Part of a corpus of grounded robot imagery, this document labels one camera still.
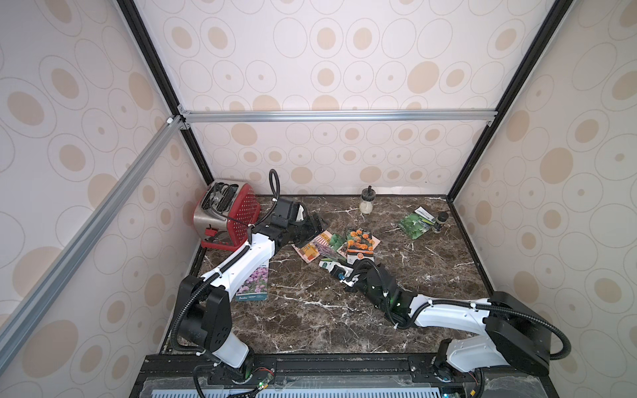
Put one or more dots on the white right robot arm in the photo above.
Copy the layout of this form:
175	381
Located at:
503	331

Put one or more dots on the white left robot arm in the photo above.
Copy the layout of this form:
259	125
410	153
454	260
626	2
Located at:
202	321

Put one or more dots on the green gourd seed packet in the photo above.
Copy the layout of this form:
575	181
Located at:
330	257

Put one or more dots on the small dark jar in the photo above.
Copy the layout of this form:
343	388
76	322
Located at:
439	222

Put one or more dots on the purple flower seed packet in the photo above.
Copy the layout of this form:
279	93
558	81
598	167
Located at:
255	288

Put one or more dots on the horizontal aluminium frame bar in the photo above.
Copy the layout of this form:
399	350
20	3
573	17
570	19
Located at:
324	116

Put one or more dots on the small glass bottle black cap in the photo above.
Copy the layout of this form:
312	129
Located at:
368	195

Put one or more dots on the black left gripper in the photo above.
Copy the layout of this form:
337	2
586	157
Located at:
314	229

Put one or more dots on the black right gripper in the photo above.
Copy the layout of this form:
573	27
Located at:
355	274

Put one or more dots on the orange marigold seed packet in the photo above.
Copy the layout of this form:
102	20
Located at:
360	244

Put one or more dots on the left aluminium frame bar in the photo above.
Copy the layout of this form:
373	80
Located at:
34	307

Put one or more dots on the red polka-dot toaster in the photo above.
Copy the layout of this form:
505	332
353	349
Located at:
223	214

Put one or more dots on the green vegetable seed packet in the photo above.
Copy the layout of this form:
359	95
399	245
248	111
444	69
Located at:
417	223

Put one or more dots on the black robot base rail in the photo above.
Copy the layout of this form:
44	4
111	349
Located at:
332	375

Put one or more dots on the pink sunflower shop seed packet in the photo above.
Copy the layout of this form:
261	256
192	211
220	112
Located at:
310	252

